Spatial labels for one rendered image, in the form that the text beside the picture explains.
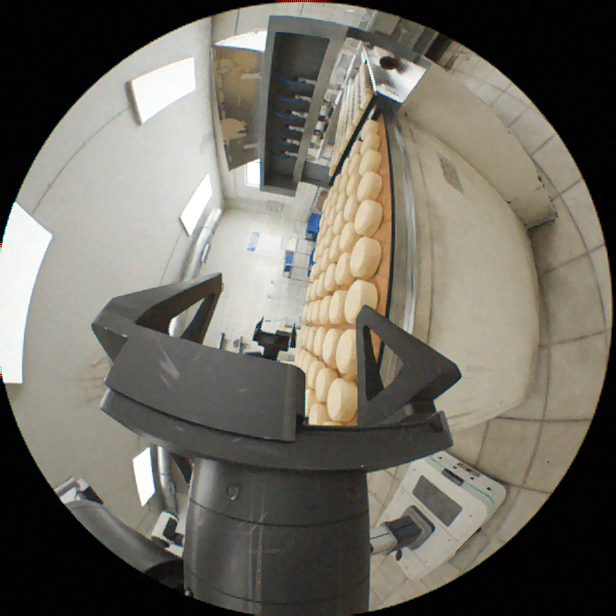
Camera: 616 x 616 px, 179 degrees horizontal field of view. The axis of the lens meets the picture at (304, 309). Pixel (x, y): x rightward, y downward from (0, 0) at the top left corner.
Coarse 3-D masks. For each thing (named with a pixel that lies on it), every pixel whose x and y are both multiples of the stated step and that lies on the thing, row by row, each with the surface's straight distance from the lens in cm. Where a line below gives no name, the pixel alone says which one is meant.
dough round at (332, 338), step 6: (330, 330) 28; (336, 330) 27; (342, 330) 28; (330, 336) 28; (336, 336) 26; (324, 342) 30; (330, 342) 27; (336, 342) 26; (324, 348) 29; (330, 348) 27; (336, 348) 26; (324, 354) 29; (330, 354) 26; (324, 360) 29; (330, 360) 27
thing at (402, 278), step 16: (384, 96) 74; (384, 112) 59; (400, 144) 47; (400, 160) 42; (400, 176) 37; (400, 192) 34; (400, 208) 32; (400, 224) 30; (400, 240) 29; (400, 256) 28; (400, 272) 27; (400, 288) 26; (400, 304) 26; (400, 320) 26; (384, 352) 24; (384, 368) 25; (400, 368) 26; (384, 384) 25
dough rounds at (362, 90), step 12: (360, 72) 104; (360, 84) 83; (372, 84) 72; (348, 96) 112; (360, 96) 77; (348, 108) 93; (360, 108) 67; (348, 120) 76; (348, 132) 65; (336, 144) 88; (336, 156) 73
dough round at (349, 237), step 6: (348, 228) 31; (354, 228) 31; (342, 234) 34; (348, 234) 30; (354, 234) 30; (360, 234) 30; (342, 240) 33; (348, 240) 30; (354, 240) 30; (342, 246) 32; (348, 246) 30; (354, 246) 30
